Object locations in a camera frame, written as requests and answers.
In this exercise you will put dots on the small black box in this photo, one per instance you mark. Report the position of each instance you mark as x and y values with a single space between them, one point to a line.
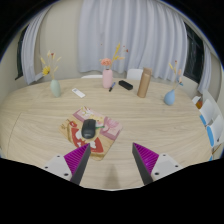
125 85

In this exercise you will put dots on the black computer mouse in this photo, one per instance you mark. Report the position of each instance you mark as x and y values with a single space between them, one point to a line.
88 128

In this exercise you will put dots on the golden drink bottle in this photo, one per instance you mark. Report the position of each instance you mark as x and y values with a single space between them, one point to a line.
144 85

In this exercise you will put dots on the blue vase with dried flowers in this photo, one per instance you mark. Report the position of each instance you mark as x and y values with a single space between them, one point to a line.
169 98

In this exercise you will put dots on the dark framed window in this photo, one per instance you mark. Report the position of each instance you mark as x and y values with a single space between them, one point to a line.
19 60
194 53

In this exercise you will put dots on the pink vase with dried flowers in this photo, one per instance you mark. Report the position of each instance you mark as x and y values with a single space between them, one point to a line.
107 79

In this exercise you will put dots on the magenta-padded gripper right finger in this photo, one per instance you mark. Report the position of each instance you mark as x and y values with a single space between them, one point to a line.
146 157

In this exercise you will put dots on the black marker pen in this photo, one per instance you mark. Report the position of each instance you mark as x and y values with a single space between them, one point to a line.
112 87

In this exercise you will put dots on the wide white curtain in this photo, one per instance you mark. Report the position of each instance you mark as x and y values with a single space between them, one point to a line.
136 33

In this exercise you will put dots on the green vase with dried flowers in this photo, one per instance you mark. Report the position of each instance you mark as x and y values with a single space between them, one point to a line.
55 89

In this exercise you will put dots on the blue and white chairs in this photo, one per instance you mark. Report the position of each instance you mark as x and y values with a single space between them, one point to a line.
211 120

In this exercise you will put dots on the small white remote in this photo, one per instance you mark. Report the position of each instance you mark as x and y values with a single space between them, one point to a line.
78 93

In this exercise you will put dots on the white chair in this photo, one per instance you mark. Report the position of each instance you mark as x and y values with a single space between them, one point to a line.
91 76
134 74

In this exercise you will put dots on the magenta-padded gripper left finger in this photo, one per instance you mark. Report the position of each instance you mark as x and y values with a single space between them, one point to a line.
78 157

